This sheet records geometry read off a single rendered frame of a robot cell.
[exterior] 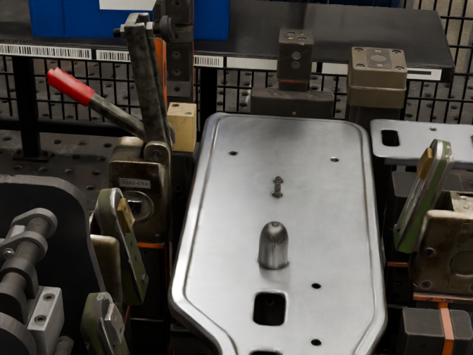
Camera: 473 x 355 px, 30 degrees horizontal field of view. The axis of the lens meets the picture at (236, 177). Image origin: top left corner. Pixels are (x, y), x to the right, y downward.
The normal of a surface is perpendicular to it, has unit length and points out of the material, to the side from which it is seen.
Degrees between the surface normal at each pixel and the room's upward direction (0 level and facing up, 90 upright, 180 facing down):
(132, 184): 90
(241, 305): 0
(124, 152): 0
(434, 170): 90
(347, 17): 0
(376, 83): 89
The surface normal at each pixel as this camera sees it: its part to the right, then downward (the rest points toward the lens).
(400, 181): 0.03, -0.84
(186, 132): -0.07, 0.54
